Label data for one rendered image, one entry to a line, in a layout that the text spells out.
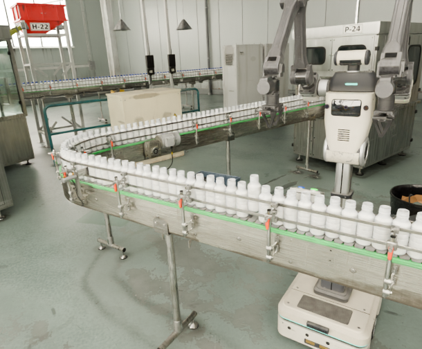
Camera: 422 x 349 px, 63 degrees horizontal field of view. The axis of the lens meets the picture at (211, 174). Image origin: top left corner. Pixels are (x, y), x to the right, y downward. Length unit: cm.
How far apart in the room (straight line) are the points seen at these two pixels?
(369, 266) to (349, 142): 73
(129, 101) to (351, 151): 420
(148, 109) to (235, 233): 436
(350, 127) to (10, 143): 571
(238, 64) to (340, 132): 577
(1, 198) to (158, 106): 274
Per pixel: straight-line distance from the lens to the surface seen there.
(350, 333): 219
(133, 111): 565
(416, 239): 139
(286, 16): 168
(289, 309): 226
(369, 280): 148
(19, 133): 672
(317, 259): 149
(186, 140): 343
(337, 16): 1373
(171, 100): 598
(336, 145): 194
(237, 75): 754
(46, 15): 814
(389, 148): 578
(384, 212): 138
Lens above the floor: 171
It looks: 19 degrees down
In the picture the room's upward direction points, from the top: 3 degrees counter-clockwise
